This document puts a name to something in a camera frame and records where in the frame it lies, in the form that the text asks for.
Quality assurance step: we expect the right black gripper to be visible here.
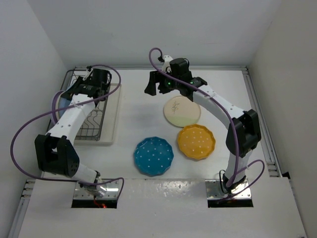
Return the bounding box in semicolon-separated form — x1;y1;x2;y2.
145;68;181;96

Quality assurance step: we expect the light blue plate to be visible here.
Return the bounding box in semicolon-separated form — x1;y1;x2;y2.
59;97;71;117

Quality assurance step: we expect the purple plate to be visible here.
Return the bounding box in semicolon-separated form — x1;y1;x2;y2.
50;90;63;124

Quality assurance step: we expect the cream plate with plant motif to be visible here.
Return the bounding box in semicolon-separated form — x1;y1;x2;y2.
163;96;201;127

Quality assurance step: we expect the yellow dotted plate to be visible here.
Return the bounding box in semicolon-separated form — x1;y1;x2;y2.
177;124;216;161

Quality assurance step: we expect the teal dotted plate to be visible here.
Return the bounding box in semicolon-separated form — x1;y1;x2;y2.
133;136;174;177

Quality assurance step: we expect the plain cream plate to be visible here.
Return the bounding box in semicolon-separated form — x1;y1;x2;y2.
55;95;60;120

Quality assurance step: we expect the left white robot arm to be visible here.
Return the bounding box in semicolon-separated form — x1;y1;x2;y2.
35;68;112;198

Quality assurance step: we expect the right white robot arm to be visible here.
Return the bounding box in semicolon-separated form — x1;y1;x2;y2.
144;56;262;192

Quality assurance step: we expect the beige drip tray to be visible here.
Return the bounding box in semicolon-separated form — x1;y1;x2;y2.
74;86;121;146

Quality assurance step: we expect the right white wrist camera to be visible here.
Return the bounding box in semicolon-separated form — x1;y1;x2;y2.
158;55;173;73

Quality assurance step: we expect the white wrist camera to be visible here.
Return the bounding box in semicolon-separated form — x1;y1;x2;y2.
83;66;94;81
158;55;173;73

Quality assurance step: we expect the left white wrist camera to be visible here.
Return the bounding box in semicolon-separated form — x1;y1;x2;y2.
83;66;94;81

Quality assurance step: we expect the metal wire dish rack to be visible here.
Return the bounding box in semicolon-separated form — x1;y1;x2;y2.
60;68;107;141

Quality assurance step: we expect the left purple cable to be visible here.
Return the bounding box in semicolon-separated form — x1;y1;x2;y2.
10;64;125;198

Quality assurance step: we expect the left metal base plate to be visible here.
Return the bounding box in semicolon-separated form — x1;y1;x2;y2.
73;181;121;200

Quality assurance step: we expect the metal base plate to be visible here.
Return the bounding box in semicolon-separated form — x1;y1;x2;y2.
73;181;121;200
205;179;252;200

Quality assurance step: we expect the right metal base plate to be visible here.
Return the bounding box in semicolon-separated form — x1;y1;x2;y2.
205;179;252;200

